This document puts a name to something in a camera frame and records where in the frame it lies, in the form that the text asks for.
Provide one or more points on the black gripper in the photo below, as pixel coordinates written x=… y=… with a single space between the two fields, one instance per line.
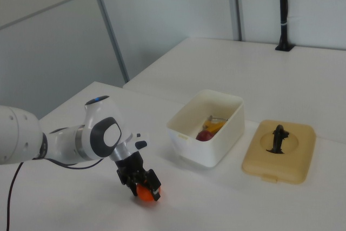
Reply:
x=131 y=167

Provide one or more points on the orange fruit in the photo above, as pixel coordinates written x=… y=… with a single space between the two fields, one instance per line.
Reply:
x=144 y=194

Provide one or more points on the red apple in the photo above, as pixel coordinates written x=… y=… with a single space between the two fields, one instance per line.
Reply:
x=204 y=135

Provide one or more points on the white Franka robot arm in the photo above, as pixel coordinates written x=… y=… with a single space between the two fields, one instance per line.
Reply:
x=54 y=144

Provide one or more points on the white plastic container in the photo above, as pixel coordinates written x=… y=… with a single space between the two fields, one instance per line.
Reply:
x=205 y=152

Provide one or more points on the yellow tool with metal bolts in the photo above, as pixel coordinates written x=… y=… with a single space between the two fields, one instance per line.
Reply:
x=213 y=126

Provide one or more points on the black stand pole with base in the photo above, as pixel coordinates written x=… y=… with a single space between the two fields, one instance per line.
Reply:
x=283 y=12

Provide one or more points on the grey partition corner post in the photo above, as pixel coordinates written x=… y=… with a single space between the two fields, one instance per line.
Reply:
x=110 y=30

